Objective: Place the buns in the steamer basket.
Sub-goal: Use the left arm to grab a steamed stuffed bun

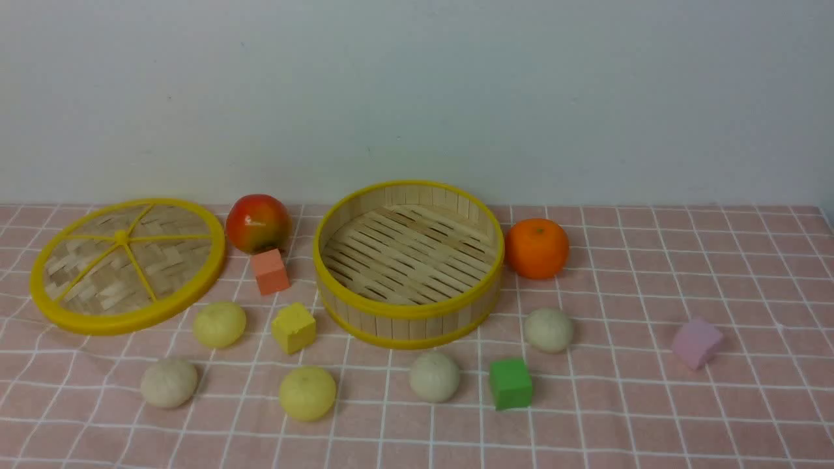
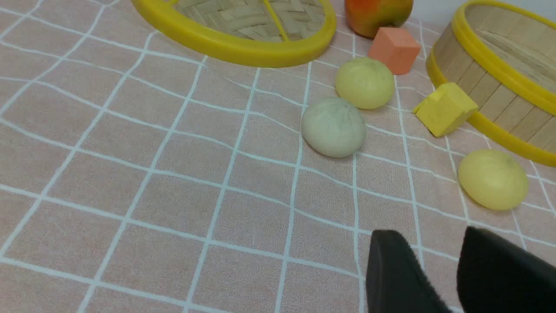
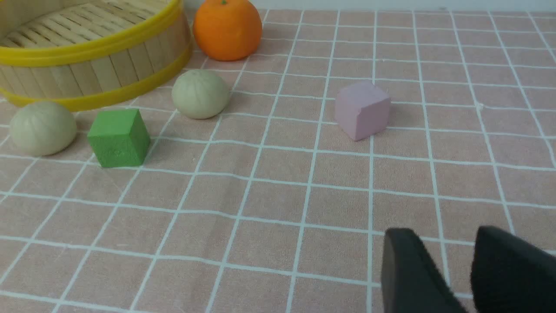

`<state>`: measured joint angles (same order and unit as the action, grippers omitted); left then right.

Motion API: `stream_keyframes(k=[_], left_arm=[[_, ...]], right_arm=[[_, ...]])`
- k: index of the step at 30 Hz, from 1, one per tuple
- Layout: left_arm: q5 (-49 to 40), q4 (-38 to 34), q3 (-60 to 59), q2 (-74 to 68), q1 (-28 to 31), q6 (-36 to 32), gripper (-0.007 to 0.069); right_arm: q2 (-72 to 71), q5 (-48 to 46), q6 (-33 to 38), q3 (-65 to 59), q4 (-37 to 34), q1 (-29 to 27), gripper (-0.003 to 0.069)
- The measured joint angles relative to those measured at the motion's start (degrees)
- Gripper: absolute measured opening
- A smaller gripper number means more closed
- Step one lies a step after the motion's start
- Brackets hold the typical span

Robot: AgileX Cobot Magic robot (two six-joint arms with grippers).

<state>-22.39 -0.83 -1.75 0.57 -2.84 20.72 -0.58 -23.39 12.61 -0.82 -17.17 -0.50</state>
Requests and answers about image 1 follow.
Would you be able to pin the white bun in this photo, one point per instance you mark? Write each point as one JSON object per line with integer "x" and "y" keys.
{"x": 549, "y": 330}
{"x": 169, "y": 382}
{"x": 434, "y": 377}

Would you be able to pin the yellow bun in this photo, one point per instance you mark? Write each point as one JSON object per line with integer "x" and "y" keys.
{"x": 220, "y": 324}
{"x": 307, "y": 393}

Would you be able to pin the yellow rimmed bamboo steamer tray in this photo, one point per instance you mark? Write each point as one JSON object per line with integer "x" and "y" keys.
{"x": 409, "y": 264}

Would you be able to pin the yellow rimmed bamboo steamer lid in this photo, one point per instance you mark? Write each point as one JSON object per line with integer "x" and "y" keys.
{"x": 128, "y": 266}

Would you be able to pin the orange fruit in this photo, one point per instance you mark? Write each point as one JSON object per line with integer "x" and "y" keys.
{"x": 537, "y": 248}

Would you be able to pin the orange foam cube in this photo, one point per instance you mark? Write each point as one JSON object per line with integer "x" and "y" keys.
{"x": 270, "y": 272}

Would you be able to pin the yellow foam cube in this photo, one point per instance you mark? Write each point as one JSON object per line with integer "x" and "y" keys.
{"x": 294, "y": 328}

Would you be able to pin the red yellow apple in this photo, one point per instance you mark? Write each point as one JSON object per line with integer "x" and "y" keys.
{"x": 258, "y": 223}

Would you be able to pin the green foam cube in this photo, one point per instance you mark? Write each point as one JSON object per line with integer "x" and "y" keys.
{"x": 510, "y": 383}

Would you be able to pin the pink checkered tablecloth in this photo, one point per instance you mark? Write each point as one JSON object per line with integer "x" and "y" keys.
{"x": 617, "y": 397}

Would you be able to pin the pink foam block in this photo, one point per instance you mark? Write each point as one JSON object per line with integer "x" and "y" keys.
{"x": 696, "y": 342}

